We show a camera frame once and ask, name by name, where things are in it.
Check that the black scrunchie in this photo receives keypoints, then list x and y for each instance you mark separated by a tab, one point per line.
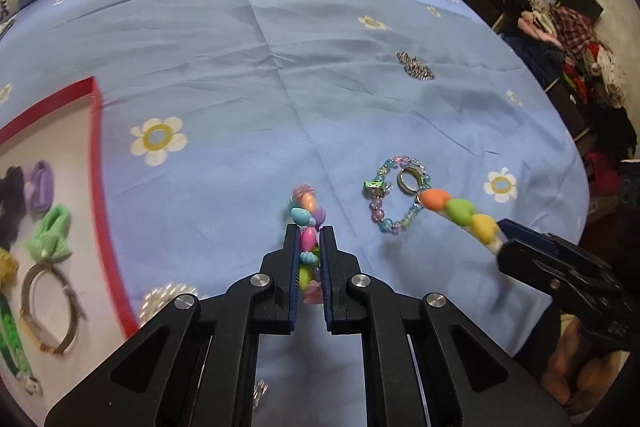
11	207

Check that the pile of colourful clothes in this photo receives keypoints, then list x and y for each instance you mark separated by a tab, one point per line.
580	47

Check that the silver rhinestone hair clip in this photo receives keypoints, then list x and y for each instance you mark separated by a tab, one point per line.
415	68

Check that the red shallow cardboard box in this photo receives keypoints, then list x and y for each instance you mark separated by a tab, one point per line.
60	137

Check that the hair comb with pastel beads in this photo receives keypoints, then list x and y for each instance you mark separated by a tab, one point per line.
462	209

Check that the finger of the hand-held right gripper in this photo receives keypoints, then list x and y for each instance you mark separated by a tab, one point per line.
525	232
530	264

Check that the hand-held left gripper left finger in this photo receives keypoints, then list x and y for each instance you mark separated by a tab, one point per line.
295	277

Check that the person's right hand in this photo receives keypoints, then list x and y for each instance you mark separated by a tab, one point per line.
565	367

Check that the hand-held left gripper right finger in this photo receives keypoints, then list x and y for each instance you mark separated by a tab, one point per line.
327	277

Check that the silver sparkly brooch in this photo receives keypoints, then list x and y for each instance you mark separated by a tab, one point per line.
259	394

